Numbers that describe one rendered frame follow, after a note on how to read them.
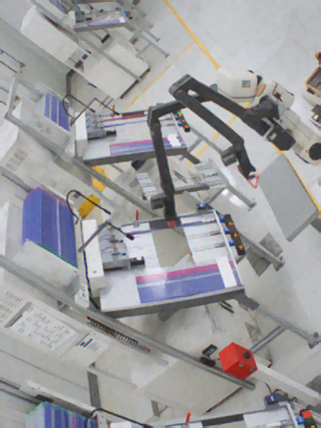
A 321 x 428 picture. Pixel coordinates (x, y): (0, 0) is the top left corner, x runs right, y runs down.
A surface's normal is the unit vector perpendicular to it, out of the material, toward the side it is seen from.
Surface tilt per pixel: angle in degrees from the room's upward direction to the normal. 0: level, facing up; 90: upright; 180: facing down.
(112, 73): 90
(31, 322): 88
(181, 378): 90
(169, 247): 90
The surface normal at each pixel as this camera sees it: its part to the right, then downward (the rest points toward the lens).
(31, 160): 0.16, 0.57
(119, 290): -0.07, -0.81
